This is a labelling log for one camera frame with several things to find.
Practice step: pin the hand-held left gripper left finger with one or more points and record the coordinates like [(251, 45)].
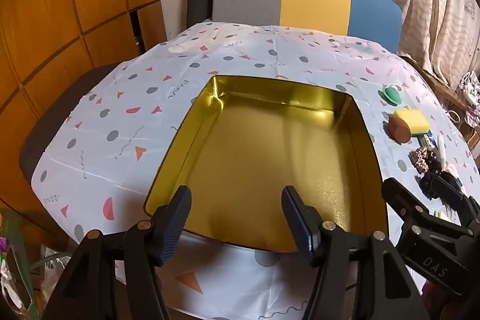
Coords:
[(176, 222)]

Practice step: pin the wooden side furniture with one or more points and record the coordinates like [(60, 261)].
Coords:
[(438, 87)]

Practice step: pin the white pen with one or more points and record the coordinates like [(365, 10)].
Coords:
[(442, 151)]

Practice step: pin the grey yellow blue chair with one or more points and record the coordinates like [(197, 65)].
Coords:
[(315, 1)]

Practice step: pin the patterned scrunchie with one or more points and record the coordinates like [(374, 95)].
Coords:
[(423, 159)]

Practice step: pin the wooden cabinet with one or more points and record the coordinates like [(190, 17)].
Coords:
[(56, 5)]

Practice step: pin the yellow sponge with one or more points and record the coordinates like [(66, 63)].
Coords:
[(414, 119)]

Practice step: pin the brown round disc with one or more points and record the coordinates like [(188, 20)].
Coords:
[(399, 130)]

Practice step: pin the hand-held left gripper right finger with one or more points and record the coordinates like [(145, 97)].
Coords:
[(300, 226)]

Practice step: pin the patterned crumpled cloth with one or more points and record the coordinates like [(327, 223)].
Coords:
[(468, 87)]

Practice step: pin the clear plastic bags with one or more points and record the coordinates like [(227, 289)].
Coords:
[(15, 278)]

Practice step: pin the blue packet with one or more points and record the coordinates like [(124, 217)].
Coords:
[(427, 140)]

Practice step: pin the dark upholstered seat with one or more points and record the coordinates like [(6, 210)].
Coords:
[(41, 140)]

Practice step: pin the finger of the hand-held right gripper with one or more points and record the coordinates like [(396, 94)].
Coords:
[(407, 205), (455, 198)]

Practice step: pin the gold metal tin box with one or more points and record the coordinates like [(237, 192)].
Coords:
[(262, 155)]

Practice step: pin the black scrunchie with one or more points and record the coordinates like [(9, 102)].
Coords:
[(427, 185)]

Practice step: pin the green round lid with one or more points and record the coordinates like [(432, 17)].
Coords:
[(392, 97)]

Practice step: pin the white patterned tablecloth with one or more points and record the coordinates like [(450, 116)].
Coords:
[(150, 80)]

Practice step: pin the pink soft puff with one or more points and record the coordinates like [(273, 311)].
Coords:
[(454, 172)]

